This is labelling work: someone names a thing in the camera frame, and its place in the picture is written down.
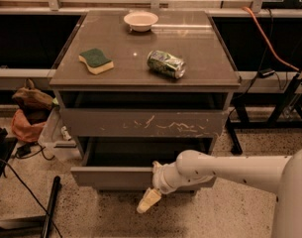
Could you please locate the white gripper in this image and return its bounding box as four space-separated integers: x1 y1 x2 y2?
137 161 189 213

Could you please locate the grey drawer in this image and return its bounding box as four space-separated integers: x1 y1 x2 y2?
71 137 212 191
60 108 228 138

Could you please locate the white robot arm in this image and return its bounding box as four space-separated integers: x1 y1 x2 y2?
137 150 302 238

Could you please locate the grey drawer cabinet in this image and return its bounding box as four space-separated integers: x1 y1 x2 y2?
49 9 243 196

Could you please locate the grey top drawer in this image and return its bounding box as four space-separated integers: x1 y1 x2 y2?
60 108 228 138

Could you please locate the black stand leg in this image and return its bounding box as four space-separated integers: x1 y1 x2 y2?
0 176 62 238

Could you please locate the green soda can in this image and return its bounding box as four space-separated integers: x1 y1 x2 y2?
147 50 185 79

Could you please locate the green yellow sponge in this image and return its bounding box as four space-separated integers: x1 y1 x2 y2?
78 49 114 75

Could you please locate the black floor charger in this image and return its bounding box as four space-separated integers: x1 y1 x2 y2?
15 144 31 158

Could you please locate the orange cloth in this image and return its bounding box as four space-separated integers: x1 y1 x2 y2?
11 109 46 143

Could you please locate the brown cloth bag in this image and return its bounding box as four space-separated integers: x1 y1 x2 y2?
12 78 53 111

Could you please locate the black power adapter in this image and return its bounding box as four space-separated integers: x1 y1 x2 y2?
257 68 275 78

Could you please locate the white paper bowl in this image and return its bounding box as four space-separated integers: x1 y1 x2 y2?
124 11 158 32

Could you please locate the black floor cable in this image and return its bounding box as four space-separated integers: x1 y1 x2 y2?
0 156 63 238

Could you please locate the black table frame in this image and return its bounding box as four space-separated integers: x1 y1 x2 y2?
226 70 302 155

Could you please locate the orange cable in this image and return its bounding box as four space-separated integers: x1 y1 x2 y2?
242 5 302 73

